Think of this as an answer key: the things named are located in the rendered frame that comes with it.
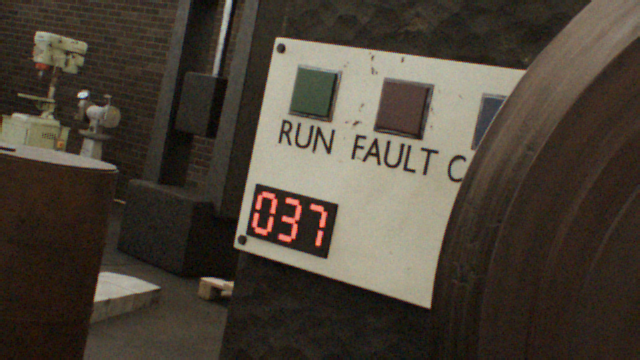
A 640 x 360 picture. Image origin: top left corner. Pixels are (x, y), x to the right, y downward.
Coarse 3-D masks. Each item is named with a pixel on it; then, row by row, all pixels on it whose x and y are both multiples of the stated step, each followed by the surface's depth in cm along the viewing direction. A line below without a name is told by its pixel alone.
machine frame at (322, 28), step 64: (320, 0) 67; (384, 0) 64; (448, 0) 61; (512, 0) 59; (576, 0) 56; (512, 64) 58; (256, 256) 69; (256, 320) 69; (320, 320) 65; (384, 320) 62
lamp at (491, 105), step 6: (486, 96) 57; (486, 102) 56; (492, 102) 56; (498, 102) 56; (486, 108) 56; (492, 108) 56; (498, 108) 56; (486, 114) 56; (492, 114) 56; (480, 120) 57; (486, 120) 56; (480, 126) 57; (486, 126) 56; (480, 132) 57; (480, 138) 57; (474, 144) 57
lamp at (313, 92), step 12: (300, 72) 65; (312, 72) 64; (324, 72) 64; (300, 84) 65; (312, 84) 64; (324, 84) 63; (300, 96) 65; (312, 96) 64; (324, 96) 63; (300, 108) 65; (312, 108) 64; (324, 108) 63
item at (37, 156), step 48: (0, 144) 316; (0, 192) 285; (48, 192) 288; (96, 192) 301; (0, 240) 285; (48, 240) 290; (96, 240) 307; (0, 288) 287; (48, 288) 293; (96, 288) 322; (0, 336) 288; (48, 336) 296
